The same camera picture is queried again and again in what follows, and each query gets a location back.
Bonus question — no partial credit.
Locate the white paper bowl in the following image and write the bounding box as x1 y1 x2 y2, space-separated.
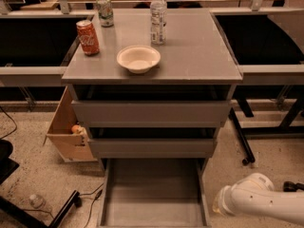
117 46 161 74

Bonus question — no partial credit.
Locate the plastic bottle on floor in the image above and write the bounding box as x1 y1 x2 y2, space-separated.
26 194 52 215

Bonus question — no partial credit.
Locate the black table leg with caster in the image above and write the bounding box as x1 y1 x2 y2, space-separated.
229 108 256 165

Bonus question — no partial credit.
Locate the grey drawer cabinet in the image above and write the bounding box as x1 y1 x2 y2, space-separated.
63 9 241 228

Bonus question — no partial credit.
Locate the grey bottom drawer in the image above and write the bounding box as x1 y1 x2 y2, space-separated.
96 159 211 228

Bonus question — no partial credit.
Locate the grey drawer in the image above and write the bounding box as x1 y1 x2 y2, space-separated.
72 100 231 127
96 159 211 228
88 127 217 159

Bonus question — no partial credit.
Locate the grey top drawer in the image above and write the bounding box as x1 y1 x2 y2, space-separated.
72 100 231 127

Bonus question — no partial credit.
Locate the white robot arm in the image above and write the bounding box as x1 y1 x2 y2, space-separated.
213 173 304 225

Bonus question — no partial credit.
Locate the black cable on floor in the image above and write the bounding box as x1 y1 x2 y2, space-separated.
18 182 105 228

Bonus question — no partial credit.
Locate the orange fruit in box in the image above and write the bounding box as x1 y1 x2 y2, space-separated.
71 124 80 134

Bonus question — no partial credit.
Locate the clear plastic water bottle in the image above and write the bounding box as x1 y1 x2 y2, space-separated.
150 0 167 45

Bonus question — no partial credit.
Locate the orange soda can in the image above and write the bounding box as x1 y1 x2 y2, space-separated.
76 20 100 55

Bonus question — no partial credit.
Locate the green white soda can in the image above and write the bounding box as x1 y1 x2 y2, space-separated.
96 0 114 28

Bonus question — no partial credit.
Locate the black caster wheel right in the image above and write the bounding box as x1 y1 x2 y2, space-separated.
283 181 304 192

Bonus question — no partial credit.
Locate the black floor stand left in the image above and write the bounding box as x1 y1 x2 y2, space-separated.
0 189 83 228

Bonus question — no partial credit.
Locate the grey middle drawer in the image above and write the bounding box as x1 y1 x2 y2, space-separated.
88 127 217 159

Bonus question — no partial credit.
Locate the cardboard box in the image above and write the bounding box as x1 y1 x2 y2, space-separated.
46 88 96 162

